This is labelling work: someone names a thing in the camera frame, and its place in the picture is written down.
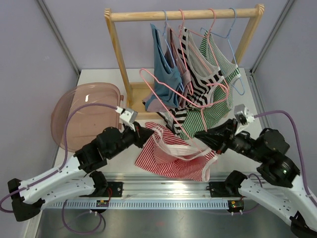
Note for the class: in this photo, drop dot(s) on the blue tank top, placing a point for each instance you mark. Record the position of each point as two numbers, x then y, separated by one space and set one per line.
168 97

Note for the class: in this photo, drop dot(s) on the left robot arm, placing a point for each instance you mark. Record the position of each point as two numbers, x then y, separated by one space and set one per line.
80 175

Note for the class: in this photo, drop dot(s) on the green white striped tank top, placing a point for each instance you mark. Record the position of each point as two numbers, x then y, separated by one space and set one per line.
212 77

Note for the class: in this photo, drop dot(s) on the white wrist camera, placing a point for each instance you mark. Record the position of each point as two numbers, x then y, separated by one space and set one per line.
243 116
127 116

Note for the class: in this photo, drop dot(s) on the blue hanger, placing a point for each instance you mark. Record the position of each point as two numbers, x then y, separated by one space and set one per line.
165 27
214 55

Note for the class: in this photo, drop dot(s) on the pink hanger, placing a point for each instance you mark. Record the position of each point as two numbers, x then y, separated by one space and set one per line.
224 88
189 86
213 22

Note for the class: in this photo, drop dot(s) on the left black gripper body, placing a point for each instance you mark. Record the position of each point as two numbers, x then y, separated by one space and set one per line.
128 137

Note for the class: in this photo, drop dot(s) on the black white striped tank top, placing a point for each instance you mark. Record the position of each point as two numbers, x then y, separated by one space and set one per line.
190 117

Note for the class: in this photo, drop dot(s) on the mauve ribbed tank top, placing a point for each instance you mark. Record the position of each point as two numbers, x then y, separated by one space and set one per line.
152 104

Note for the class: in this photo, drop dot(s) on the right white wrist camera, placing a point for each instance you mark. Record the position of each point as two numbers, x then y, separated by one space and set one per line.
243 116

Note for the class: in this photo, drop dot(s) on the red white striped tank top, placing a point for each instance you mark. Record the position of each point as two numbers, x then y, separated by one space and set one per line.
167 155

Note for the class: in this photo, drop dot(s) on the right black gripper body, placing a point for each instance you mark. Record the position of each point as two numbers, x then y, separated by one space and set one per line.
240 142

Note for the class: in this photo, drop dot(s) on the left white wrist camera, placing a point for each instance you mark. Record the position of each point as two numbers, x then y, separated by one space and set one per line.
127 116

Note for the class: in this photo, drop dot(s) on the wooden clothes rack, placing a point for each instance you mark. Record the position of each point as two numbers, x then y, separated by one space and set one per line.
137 90

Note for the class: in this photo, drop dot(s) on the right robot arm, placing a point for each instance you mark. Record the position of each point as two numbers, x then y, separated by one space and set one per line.
269 149

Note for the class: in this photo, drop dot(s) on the pink translucent plastic basket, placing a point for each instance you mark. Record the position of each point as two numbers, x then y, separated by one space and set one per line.
87 122

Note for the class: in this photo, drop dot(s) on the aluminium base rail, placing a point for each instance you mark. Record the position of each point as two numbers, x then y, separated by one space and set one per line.
158 194

